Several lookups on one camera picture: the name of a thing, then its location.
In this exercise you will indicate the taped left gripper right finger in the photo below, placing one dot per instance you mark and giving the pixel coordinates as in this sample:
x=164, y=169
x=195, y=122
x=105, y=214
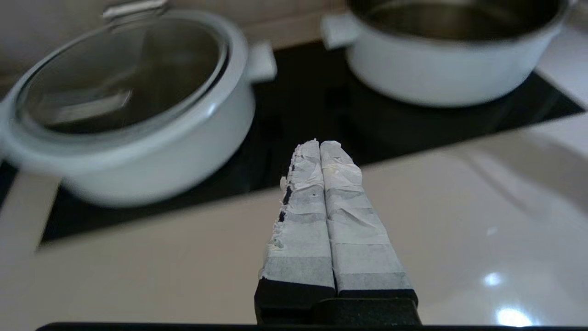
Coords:
x=358, y=239

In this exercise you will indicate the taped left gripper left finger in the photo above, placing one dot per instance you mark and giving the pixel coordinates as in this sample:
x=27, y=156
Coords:
x=301, y=239

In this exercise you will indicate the large black induction cooktop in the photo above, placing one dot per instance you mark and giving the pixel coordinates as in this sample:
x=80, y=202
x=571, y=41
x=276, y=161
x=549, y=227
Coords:
x=312, y=105

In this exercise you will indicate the wide white pot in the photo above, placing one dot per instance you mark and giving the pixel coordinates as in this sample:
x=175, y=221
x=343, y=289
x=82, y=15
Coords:
x=174, y=170

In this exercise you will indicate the white pot with steel interior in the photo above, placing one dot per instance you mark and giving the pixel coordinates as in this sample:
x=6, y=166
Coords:
x=436, y=78

